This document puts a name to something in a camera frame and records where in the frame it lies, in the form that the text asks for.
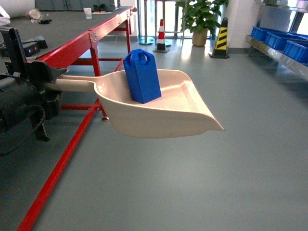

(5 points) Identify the blue 3D printed part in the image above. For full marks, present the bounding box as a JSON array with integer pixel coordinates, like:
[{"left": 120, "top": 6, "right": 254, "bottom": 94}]
[{"left": 123, "top": 49, "right": 162, "bottom": 104}]

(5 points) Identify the blue crate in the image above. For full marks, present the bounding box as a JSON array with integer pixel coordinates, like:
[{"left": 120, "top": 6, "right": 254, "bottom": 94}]
[
  {"left": 283, "top": 40, "right": 308, "bottom": 64},
  {"left": 264, "top": 32, "right": 308, "bottom": 51},
  {"left": 250, "top": 26, "right": 274, "bottom": 42}
]

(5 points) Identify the red table frame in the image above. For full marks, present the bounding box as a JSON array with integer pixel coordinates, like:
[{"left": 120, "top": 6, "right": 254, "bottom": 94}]
[{"left": 17, "top": 6, "right": 136, "bottom": 231}]

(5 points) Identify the yellow black traffic cone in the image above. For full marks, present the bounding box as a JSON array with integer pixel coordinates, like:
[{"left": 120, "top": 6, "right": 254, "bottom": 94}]
[{"left": 209, "top": 17, "right": 229, "bottom": 59}]

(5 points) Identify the blue crate far right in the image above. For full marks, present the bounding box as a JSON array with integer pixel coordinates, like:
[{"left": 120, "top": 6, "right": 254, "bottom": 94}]
[{"left": 283, "top": 40, "right": 308, "bottom": 64}]

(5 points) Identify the blue crate rear right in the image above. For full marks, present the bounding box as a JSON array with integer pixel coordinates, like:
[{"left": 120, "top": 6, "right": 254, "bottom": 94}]
[{"left": 250, "top": 26, "right": 274, "bottom": 42}]

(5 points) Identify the red white traffic cone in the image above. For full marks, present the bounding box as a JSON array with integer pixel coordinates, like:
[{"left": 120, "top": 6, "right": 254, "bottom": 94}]
[{"left": 153, "top": 19, "right": 169, "bottom": 53}]

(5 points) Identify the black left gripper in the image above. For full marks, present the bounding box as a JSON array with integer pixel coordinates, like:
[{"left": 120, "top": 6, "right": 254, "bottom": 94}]
[{"left": 0, "top": 26, "right": 67, "bottom": 141}]

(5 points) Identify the beige plastic dustpan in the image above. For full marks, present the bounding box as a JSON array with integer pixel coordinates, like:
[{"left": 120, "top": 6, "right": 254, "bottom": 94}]
[{"left": 45, "top": 69, "right": 224, "bottom": 139}]

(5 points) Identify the black cable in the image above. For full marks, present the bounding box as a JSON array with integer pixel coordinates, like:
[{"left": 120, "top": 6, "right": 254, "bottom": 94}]
[{"left": 0, "top": 104, "right": 46, "bottom": 157}]

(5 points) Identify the potted green plant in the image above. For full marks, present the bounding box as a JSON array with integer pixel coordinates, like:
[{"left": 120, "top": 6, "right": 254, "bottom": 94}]
[{"left": 176, "top": 0, "right": 229, "bottom": 47}]

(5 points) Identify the black box left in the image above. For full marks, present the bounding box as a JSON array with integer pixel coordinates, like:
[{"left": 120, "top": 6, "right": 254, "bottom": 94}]
[{"left": 22, "top": 36, "right": 48, "bottom": 57}]

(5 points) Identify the blue crate right front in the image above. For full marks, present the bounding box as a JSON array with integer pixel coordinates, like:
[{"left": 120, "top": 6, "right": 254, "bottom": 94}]
[{"left": 264, "top": 32, "right": 308, "bottom": 51}]

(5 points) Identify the steel roller shelf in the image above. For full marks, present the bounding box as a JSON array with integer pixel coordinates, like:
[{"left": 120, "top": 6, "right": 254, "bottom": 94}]
[{"left": 245, "top": 0, "right": 308, "bottom": 80}]

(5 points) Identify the white paper cup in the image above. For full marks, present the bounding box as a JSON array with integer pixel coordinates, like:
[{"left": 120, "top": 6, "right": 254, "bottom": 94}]
[{"left": 83, "top": 8, "right": 92, "bottom": 19}]

